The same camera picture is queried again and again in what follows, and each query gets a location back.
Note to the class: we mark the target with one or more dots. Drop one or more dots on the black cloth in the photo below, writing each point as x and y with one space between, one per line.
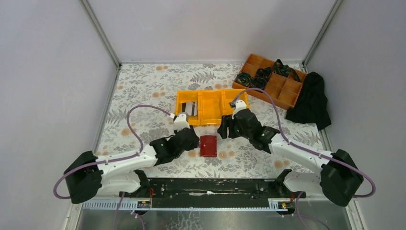
311 105

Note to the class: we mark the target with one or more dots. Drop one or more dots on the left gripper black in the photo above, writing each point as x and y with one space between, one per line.
194 145

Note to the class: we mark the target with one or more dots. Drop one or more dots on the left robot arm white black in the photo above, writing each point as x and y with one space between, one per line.
89 176

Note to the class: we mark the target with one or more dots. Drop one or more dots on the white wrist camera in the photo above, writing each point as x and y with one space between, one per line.
180 121
237 105

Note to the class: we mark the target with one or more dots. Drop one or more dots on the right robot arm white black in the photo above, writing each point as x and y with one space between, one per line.
332 174

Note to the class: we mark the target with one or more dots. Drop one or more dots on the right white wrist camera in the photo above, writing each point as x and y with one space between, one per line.
237 105

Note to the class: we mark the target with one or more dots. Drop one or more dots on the floral table mat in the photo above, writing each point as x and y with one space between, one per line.
137 115

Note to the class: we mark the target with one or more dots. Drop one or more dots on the left aluminium corner post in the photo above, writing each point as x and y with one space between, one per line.
100 32

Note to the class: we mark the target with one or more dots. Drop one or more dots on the aluminium slotted rail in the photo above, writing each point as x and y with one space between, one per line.
184 204

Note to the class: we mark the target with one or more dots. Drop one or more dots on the orange wooden divider tray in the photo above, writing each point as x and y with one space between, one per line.
282 82

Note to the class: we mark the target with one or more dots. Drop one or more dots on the black white striped card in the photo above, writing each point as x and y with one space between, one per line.
190 108

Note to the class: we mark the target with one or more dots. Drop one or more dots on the aluminium corner post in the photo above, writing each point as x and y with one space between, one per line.
100 32
322 32

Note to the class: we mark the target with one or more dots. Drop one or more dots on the yellow three-compartment bin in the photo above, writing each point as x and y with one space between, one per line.
212 105

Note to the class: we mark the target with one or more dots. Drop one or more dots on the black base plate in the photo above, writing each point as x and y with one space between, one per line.
214 188

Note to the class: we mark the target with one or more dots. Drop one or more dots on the right aluminium corner post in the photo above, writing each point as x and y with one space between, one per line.
322 32

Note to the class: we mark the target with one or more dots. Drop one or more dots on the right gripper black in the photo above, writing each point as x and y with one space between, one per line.
227 121

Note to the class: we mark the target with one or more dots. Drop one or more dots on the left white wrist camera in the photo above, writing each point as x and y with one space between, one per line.
180 121

